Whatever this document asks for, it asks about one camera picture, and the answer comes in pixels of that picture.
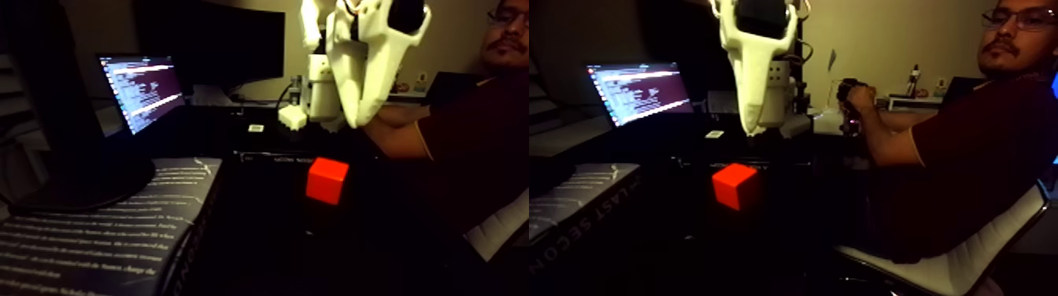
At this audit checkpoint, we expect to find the black flat monitor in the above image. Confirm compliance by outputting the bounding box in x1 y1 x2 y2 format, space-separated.
136 0 287 91

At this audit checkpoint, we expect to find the dark leader arm handle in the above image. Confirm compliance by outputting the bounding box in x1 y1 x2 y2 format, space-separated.
836 78 865 138

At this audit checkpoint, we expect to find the person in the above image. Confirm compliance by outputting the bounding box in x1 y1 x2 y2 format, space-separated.
843 0 1058 264

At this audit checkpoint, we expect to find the red cube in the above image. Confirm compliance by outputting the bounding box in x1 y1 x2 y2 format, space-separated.
305 156 351 207

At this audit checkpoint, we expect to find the person's hand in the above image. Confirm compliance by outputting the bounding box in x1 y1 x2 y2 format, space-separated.
845 80 879 119

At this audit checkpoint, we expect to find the black book with white print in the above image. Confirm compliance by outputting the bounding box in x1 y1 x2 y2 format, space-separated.
0 157 224 296

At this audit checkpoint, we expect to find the open laptop with lit screen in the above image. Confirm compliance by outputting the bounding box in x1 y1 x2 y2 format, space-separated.
97 54 187 136

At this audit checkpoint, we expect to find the white office chair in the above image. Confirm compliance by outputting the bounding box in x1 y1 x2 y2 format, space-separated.
834 186 1058 296

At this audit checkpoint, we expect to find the black box with white lettering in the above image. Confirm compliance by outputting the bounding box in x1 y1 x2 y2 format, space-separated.
234 150 348 164

